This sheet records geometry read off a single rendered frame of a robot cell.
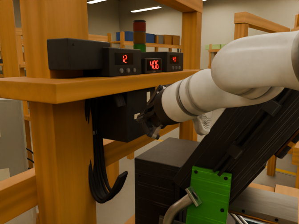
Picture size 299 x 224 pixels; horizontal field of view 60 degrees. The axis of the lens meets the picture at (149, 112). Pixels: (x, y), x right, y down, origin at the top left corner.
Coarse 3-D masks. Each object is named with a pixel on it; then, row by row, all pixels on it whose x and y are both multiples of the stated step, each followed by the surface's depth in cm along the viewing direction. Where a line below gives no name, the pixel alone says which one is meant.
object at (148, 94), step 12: (108, 96) 74; (132, 96) 74; (144, 96) 80; (108, 108) 75; (120, 108) 73; (132, 108) 74; (144, 108) 80; (108, 120) 76; (120, 120) 74; (132, 120) 75; (108, 132) 77; (120, 132) 74; (132, 132) 75; (144, 132) 82
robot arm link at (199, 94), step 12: (204, 72) 41; (192, 84) 41; (204, 84) 40; (180, 96) 44; (192, 96) 41; (204, 96) 40; (216, 96) 40; (228, 96) 40; (240, 96) 39; (264, 96) 35; (192, 108) 43; (204, 108) 42; (216, 108) 42
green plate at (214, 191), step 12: (192, 168) 77; (204, 168) 76; (192, 180) 77; (204, 180) 75; (216, 180) 74; (228, 180) 72; (204, 192) 75; (216, 192) 73; (228, 192) 72; (192, 204) 76; (204, 204) 75; (216, 204) 73; (228, 204) 72; (192, 216) 76; (204, 216) 74; (216, 216) 73
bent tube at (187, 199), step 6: (192, 192) 75; (186, 198) 74; (192, 198) 72; (198, 198) 75; (174, 204) 76; (180, 204) 74; (186, 204) 74; (198, 204) 72; (168, 210) 76; (174, 210) 75; (180, 210) 75; (168, 216) 76; (174, 216) 76; (168, 222) 76
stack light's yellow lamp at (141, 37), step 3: (135, 33) 100; (138, 33) 99; (141, 33) 99; (144, 33) 100; (135, 36) 100; (138, 36) 99; (141, 36) 100; (144, 36) 100; (135, 39) 100; (138, 39) 100; (141, 39) 100; (144, 39) 100; (135, 42) 100; (138, 42) 100; (141, 42) 100; (144, 42) 101
